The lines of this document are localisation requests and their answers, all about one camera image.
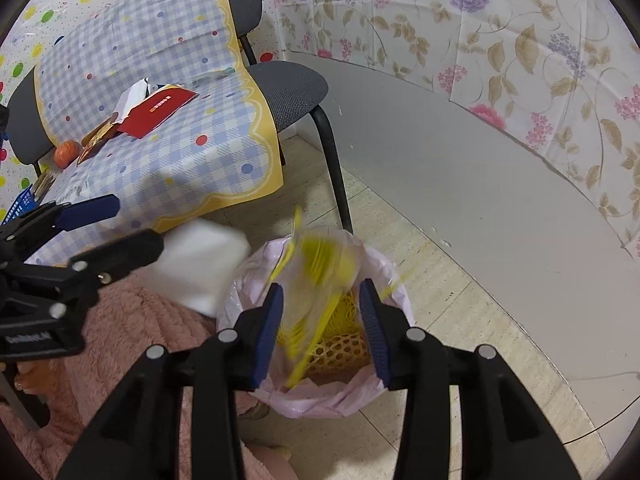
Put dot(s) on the white carton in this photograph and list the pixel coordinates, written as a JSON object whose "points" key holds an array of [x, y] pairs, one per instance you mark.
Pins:
{"points": [[132, 97]]}

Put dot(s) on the brown snack packet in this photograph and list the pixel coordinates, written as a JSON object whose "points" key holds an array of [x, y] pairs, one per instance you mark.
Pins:
{"points": [[97, 140]]}

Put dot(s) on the white tissue paper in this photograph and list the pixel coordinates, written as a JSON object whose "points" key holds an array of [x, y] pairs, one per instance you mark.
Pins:
{"points": [[205, 265]]}

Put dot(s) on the yellow foam fruit net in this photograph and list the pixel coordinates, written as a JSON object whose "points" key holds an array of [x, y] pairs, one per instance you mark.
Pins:
{"points": [[340, 347]]}

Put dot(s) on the orange fruit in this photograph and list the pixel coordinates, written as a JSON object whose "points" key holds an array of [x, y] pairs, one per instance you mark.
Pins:
{"points": [[67, 154]]}

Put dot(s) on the red envelope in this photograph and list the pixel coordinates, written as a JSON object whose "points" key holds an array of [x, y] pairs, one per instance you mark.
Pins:
{"points": [[155, 110]]}

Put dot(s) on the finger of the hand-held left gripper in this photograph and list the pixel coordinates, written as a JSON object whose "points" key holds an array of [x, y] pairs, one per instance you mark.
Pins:
{"points": [[87, 210], [125, 252]]}

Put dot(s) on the floral wall cloth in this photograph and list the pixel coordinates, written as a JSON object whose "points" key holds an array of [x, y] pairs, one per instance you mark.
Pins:
{"points": [[450, 20]]}

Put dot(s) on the waste bin with pink bag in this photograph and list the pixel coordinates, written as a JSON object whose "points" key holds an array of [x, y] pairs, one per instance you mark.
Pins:
{"points": [[235, 305]]}

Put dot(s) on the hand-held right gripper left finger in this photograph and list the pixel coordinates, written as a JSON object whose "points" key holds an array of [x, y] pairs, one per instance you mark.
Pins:
{"points": [[267, 332]]}

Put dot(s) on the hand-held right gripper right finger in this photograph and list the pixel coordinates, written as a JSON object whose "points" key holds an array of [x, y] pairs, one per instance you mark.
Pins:
{"points": [[372, 332]]}

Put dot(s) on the blue packet at left edge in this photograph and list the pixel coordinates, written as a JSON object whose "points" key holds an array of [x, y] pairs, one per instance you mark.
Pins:
{"points": [[20, 206]]}

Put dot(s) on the pink fluffy rug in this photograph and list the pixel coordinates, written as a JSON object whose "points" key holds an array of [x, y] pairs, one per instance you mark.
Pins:
{"points": [[140, 325]]}

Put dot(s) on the blue checkered cloth yellow border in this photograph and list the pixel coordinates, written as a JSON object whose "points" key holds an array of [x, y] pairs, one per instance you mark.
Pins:
{"points": [[175, 160]]}

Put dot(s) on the yellow mesh plastic bag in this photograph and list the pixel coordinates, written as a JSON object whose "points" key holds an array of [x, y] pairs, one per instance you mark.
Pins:
{"points": [[315, 260]]}

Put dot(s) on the person's left hand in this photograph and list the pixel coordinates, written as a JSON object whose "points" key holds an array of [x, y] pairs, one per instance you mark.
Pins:
{"points": [[30, 382]]}

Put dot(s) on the grey chair with black legs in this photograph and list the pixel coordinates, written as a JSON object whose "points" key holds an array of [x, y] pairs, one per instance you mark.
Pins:
{"points": [[25, 120], [290, 90]]}

